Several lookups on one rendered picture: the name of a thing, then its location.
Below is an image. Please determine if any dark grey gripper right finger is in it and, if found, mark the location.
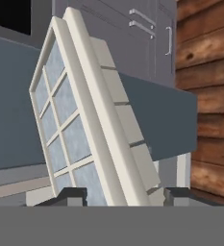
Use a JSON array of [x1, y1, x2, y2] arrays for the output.
[[163, 186, 214, 208]]

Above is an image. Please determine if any grey appliance with black window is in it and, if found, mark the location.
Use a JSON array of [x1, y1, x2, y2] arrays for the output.
[[0, 0, 54, 51]]

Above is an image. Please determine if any pale grey cupboard front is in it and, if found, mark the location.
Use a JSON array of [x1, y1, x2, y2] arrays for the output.
[[0, 163, 59, 208]]

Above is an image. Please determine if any white cupboard front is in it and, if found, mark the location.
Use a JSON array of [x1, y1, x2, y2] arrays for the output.
[[153, 152, 192, 193]]

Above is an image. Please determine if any silver cupboard door handle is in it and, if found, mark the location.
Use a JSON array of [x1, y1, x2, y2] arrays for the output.
[[164, 26, 174, 57]]

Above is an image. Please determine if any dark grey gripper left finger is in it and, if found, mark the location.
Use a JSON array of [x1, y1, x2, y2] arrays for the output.
[[36, 186, 88, 208]]

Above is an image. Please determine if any silver drawer handle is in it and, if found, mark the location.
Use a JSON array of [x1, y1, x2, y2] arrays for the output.
[[128, 8, 157, 28], [128, 19, 157, 40]]

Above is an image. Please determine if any grey cupboard door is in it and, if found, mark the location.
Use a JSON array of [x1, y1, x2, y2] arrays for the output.
[[155, 0, 178, 88]]

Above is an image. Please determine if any grey drawer front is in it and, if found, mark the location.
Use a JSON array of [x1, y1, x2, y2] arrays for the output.
[[52, 0, 158, 83], [81, 0, 159, 28]]

